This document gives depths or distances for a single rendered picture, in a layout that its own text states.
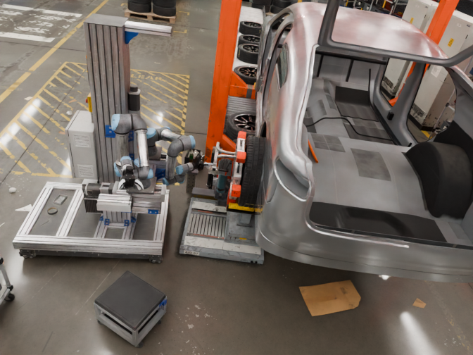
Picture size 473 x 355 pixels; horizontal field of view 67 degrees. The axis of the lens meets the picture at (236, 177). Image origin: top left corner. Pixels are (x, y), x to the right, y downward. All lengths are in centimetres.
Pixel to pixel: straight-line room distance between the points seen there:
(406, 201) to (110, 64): 265
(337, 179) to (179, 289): 171
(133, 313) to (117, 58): 181
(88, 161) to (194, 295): 146
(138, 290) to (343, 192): 187
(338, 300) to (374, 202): 99
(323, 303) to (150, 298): 158
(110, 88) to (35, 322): 189
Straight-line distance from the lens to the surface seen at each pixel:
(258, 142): 313
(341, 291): 370
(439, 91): 732
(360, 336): 352
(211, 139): 370
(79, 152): 313
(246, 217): 360
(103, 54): 276
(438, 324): 400
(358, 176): 339
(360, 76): 574
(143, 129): 271
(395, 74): 858
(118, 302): 290
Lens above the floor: 273
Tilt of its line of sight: 36 degrees down
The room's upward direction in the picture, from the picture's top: 10 degrees clockwise
